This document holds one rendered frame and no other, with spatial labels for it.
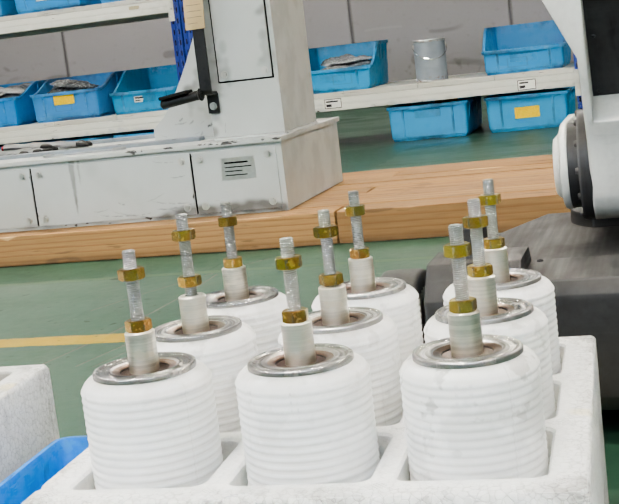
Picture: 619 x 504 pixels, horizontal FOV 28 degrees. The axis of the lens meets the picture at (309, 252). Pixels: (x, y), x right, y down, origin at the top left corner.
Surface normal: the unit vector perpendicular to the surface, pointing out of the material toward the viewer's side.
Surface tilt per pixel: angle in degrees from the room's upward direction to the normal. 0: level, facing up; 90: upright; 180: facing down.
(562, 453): 0
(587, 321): 90
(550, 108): 93
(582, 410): 0
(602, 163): 106
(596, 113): 30
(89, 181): 90
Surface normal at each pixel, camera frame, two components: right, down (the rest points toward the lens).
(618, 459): -0.11, -0.98
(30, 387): 0.97, -0.07
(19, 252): -0.27, 0.18
